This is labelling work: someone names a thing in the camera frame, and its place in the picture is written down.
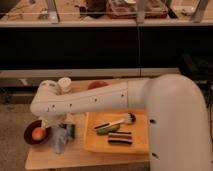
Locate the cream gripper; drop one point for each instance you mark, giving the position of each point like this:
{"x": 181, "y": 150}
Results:
{"x": 49, "y": 121}

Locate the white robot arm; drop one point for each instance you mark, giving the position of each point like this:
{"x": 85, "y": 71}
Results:
{"x": 178, "y": 123}

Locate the yellow plastic tray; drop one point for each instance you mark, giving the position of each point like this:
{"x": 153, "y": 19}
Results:
{"x": 99, "y": 143}

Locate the striped sponge upper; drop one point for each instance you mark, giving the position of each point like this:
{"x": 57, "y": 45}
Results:
{"x": 119, "y": 134}

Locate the striped sponge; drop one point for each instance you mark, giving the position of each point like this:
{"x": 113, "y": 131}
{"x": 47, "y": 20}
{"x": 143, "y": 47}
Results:
{"x": 120, "y": 141}
{"x": 119, "y": 134}

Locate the striped sponge lower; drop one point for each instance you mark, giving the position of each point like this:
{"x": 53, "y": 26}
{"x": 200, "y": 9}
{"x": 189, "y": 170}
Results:
{"x": 120, "y": 141}

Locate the orange fruit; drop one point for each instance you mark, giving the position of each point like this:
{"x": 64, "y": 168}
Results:
{"x": 38, "y": 134}

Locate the clear plastic bag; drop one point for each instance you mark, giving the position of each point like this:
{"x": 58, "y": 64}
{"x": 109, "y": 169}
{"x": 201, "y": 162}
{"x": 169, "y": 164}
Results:
{"x": 59, "y": 139}

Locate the dark red bowl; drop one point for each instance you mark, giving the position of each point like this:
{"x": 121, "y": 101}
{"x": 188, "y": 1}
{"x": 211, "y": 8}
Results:
{"x": 28, "y": 134}

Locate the white cylindrical container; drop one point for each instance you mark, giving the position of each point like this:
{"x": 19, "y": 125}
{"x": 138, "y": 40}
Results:
{"x": 65, "y": 84}

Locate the red-brown bowl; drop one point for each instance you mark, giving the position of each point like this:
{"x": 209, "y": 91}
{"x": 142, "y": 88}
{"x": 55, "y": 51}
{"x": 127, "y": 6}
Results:
{"x": 97, "y": 84}

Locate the green cucumber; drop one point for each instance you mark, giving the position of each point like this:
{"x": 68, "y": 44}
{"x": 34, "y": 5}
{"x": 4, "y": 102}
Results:
{"x": 105, "y": 131}

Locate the wooden shelf unit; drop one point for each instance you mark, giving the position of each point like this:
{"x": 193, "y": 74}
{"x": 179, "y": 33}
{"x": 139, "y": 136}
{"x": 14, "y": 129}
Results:
{"x": 42, "y": 39}

